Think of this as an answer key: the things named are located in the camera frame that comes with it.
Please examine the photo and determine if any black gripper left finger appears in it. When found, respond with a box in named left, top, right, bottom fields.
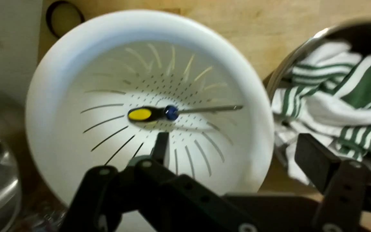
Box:
left=58, top=130, right=260, bottom=232

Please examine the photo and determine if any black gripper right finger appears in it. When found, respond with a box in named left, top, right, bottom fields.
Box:
left=295, top=132, right=371, bottom=232

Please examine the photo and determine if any white plastic colander bowl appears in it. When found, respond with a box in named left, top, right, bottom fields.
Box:
left=23, top=9, right=276, bottom=208

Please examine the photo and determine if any steel bowl holding towel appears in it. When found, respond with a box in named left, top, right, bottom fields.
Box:
left=263, top=15, right=371, bottom=203

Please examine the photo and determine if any green white striped towel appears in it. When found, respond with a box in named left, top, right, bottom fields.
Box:
left=271, top=40, right=371, bottom=185

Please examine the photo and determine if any yellow black handled screwdriver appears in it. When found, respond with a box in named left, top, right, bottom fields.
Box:
left=127, top=101, right=245, bottom=123

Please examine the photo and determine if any black rubber ring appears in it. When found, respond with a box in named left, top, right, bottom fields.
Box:
left=45, top=0, right=87, bottom=38

